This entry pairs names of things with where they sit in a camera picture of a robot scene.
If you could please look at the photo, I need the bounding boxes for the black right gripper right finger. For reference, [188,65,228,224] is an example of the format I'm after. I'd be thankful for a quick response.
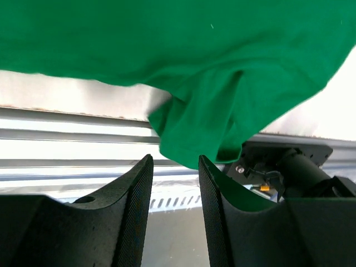
[199,156,355,266]

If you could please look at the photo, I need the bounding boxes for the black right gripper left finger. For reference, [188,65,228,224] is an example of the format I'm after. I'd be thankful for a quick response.
[1,155,154,267]

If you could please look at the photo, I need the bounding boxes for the green t shirt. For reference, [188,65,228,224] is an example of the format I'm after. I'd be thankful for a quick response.
[1,1,355,169]

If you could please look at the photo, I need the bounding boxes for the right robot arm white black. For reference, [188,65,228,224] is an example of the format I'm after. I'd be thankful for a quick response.
[1,149,355,266]

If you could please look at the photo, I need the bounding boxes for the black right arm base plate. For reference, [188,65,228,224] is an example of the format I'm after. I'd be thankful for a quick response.
[223,141,333,185]

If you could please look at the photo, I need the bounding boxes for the grey slotted cable duct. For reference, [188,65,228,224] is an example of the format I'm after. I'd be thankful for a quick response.
[50,191,202,213]

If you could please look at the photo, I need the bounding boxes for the aluminium mounting rail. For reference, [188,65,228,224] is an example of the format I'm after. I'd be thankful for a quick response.
[0,107,356,195]

